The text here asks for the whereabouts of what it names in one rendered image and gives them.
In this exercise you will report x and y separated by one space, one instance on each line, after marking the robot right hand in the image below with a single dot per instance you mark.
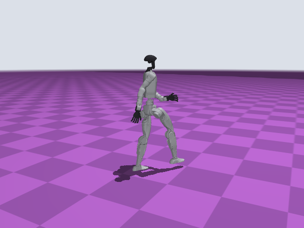
136 116

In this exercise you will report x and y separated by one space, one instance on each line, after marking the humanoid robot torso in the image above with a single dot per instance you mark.
150 93

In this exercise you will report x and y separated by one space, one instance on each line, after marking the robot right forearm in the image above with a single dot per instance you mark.
140 98

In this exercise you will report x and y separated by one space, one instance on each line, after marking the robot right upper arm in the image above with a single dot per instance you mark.
151 76

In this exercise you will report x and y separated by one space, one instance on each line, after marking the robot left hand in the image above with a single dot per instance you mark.
172 97

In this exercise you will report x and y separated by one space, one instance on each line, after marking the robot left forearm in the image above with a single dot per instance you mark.
159 97

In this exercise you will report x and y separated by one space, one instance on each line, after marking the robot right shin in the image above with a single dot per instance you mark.
172 144

